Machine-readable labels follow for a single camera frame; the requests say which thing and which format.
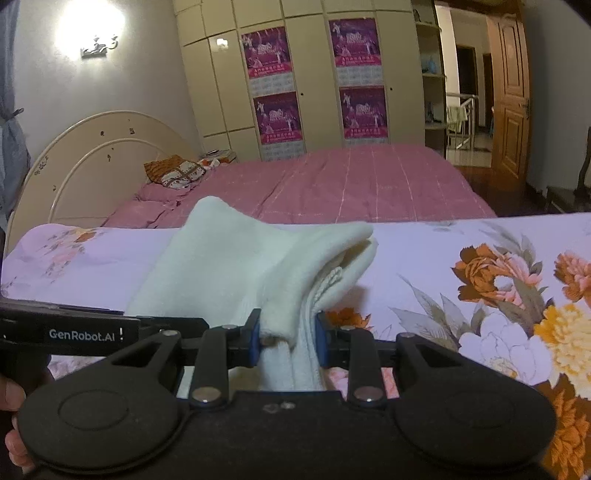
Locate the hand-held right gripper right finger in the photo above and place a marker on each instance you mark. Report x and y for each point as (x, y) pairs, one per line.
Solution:
(320, 341)

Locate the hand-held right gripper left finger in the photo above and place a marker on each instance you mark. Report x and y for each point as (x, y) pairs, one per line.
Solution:
(256, 341)

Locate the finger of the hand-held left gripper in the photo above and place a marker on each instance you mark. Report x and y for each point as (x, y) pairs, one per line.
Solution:
(171, 324)

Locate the cream knitted small garment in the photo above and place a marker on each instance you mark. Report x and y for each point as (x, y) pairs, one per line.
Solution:
(231, 258)

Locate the person's left hand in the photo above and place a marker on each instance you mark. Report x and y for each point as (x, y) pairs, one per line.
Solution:
(16, 443)

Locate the lilac floral blanket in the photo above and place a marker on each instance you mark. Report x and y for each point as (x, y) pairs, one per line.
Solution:
(415, 249)

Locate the orange patterned pillow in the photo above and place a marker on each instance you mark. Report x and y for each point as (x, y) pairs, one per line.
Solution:
(178, 173)

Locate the pink checked bedspread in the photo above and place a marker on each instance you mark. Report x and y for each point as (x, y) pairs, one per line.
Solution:
(346, 184)

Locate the stack of books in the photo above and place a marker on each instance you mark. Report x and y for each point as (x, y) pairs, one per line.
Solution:
(219, 156)

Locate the cream arched headboard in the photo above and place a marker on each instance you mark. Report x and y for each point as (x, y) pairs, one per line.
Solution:
(92, 161)

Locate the cream wardrobe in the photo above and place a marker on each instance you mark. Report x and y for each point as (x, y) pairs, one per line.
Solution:
(318, 115)

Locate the grey-blue curtain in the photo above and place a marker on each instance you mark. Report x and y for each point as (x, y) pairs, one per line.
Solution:
(9, 92)

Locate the pale green towel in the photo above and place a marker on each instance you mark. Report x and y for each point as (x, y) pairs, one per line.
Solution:
(456, 119)

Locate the metal stair railing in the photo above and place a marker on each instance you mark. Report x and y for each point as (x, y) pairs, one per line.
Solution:
(468, 122)

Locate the dark wooden chair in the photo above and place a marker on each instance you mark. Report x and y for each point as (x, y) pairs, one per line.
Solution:
(565, 198)

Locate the cream open shelf unit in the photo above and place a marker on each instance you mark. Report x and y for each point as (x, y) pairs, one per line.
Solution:
(431, 69)

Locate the brown wooden door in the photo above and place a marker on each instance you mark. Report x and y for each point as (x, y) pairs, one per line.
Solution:
(510, 92)

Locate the magenta wall poster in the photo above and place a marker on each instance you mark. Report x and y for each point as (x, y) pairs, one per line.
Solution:
(278, 117)
(364, 113)
(354, 44)
(267, 53)

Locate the wall lamp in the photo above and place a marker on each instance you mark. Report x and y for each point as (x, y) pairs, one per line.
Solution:
(98, 46)

